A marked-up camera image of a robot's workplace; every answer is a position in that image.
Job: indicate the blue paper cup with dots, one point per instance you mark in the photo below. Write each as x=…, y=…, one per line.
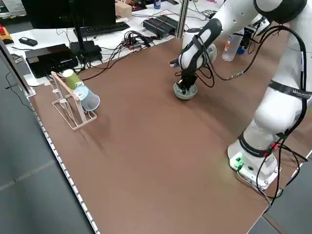
x=89, y=100

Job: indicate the blue drink can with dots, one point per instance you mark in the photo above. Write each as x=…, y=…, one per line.
x=158, y=4

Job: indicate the thick aluminium frame post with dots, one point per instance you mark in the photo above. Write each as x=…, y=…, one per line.
x=182, y=19

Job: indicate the aluminium frame rail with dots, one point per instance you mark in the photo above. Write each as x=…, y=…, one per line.
x=17, y=70

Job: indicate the small black handheld device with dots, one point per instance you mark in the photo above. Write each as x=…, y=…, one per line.
x=28, y=41

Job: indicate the yellow emergency stop box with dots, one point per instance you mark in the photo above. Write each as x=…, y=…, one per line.
x=5, y=35

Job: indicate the blue bottle cap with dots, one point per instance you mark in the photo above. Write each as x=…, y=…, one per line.
x=241, y=50

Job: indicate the green paper cup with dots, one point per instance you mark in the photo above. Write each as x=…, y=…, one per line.
x=72, y=78

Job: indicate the flat black box device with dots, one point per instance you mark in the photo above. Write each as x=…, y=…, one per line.
x=48, y=61

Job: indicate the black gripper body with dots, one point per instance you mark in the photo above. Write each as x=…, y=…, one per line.
x=249, y=31
x=189, y=76

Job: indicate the black finned power unit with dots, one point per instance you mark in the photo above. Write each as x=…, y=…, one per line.
x=161, y=26

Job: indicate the black monitor stand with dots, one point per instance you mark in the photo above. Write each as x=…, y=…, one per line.
x=77, y=34

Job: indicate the black keyboard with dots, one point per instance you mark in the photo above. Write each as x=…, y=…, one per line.
x=104, y=28

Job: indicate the large transparent plastic bottle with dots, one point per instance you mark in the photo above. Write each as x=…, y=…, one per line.
x=231, y=46

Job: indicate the black computer monitor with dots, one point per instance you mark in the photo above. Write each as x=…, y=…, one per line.
x=61, y=12

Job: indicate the brown cardboard box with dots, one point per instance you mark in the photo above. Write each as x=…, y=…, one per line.
x=123, y=9

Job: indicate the pale green ceramic bowl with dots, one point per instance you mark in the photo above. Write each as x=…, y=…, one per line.
x=189, y=96

